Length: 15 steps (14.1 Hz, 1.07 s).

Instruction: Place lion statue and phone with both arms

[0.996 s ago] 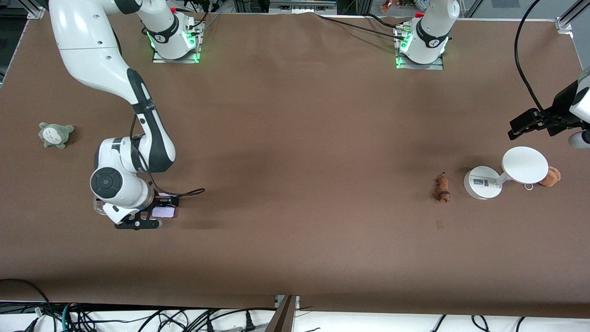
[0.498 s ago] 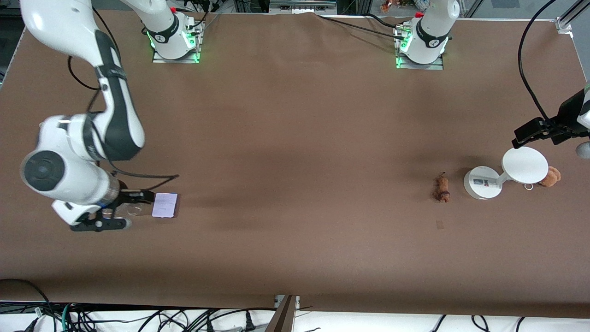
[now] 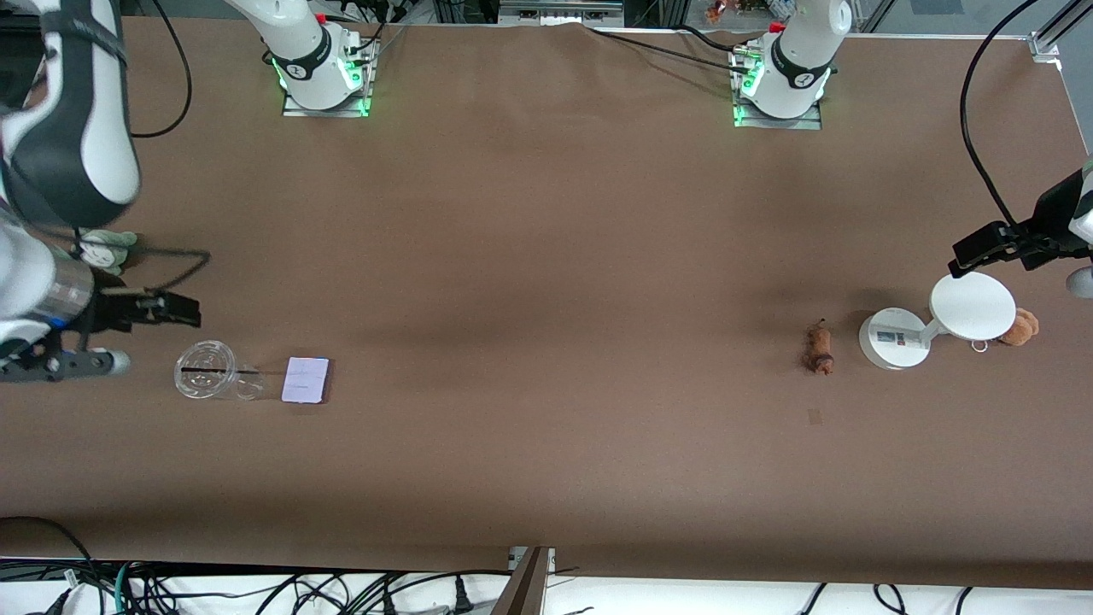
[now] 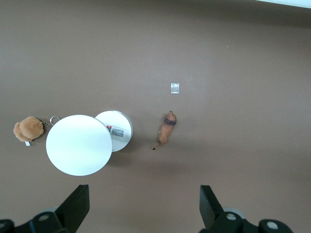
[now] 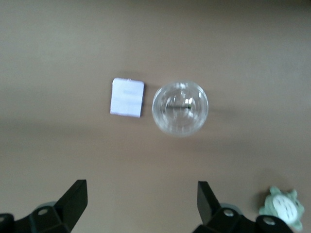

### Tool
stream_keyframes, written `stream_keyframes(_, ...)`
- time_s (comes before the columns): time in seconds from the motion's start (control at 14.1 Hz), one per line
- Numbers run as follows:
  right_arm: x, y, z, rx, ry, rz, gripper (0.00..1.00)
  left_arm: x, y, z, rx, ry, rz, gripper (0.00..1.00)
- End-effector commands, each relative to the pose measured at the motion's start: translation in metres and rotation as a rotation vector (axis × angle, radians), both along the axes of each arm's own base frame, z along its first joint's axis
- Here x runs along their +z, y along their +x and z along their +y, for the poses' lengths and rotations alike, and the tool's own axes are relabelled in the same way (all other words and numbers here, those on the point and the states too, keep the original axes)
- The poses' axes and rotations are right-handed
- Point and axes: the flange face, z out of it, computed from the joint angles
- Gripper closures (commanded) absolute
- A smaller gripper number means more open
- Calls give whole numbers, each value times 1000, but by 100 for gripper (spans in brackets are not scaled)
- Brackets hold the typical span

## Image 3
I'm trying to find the pale lilac phone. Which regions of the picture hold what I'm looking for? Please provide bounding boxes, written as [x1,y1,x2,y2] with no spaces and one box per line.
[281,356,331,404]

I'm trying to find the brown lion statue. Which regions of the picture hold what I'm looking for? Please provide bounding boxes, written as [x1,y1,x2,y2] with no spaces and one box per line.
[804,319,836,376]

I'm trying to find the white round desk lamp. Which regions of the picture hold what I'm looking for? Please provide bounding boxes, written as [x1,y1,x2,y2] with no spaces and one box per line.
[858,271,1017,371]

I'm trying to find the clear plastic cup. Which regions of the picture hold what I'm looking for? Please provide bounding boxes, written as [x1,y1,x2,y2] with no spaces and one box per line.
[174,340,264,401]

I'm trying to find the grey-green plush creature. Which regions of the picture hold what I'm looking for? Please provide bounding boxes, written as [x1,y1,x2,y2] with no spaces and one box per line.
[79,229,137,276]

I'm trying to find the brown plush toy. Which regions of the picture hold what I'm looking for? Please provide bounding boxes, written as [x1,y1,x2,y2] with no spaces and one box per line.
[999,309,1040,347]

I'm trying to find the grey metal box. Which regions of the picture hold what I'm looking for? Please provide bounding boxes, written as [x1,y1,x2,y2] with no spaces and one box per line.
[498,0,626,26]

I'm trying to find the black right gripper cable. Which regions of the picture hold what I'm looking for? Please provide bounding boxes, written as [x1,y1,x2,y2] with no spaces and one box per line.
[75,246,212,296]

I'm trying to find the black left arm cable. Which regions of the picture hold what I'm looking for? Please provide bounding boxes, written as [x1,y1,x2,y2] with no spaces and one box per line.
[960,0,1041,230]

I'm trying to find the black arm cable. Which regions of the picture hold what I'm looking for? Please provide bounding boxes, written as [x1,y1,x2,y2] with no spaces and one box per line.
[960,0,1041,230]
[128,0,194,139]

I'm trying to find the aluminium frame post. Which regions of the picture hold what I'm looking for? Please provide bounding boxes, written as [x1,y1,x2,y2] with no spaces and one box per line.
[1029,0,1093,62]

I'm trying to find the thick black floor cable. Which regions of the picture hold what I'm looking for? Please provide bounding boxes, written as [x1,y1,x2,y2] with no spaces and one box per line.
[0,516,96,590]

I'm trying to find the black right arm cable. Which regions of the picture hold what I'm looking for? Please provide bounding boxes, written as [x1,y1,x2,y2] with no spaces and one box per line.
[128,0,194,139]

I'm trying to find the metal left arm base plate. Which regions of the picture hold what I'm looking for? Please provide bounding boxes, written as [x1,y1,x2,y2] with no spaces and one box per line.
[732,51,822,131]

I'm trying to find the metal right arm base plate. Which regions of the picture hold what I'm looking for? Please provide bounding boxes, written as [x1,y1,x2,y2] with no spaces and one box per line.
[282,38,377,118]

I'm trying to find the black cable across table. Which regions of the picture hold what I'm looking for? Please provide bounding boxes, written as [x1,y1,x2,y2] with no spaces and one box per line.
[585,24,740,71]

